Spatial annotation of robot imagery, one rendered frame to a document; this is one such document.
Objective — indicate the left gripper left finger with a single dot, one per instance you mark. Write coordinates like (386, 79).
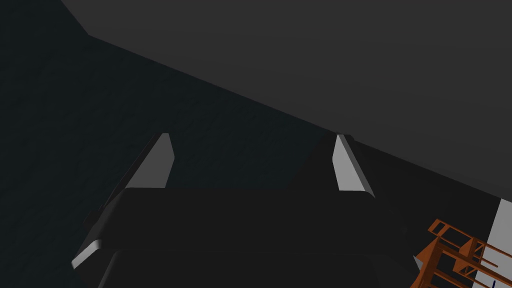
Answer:
(154, 166)

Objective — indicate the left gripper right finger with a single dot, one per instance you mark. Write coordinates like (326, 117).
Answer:
(346, 170)

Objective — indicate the orange wooden frame furniture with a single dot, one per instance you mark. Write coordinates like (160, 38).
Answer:
(448, 256)

